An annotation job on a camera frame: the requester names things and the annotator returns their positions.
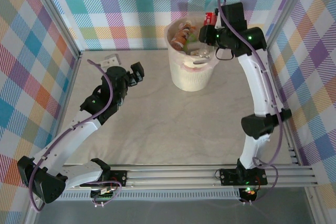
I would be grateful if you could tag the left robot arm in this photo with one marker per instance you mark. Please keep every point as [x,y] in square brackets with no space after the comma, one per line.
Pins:
[71,137]

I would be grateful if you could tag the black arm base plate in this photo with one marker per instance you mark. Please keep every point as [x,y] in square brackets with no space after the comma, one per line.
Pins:
[119,176]
[228,176]

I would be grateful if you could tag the white ribbed plastic bin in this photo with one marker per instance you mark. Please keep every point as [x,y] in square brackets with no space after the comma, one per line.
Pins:
[189,77]

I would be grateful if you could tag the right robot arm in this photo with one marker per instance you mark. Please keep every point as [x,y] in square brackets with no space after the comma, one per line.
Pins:
[256,82]

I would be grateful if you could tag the aluminium frame post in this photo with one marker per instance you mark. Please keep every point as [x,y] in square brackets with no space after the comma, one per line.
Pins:
[287,11]
[60,22]

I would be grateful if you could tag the small electronics board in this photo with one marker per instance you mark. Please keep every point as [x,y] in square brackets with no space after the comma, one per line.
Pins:
[249,192]
[103,193]

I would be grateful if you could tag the wide aluminium base rail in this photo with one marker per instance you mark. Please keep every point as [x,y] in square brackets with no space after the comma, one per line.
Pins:
[170,175]

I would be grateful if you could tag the aluminium side rail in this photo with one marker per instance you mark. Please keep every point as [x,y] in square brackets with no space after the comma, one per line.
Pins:
[66,90]
[294,153]

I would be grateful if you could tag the red label red cap bottle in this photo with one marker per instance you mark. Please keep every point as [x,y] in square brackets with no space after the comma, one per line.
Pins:
[210,18]

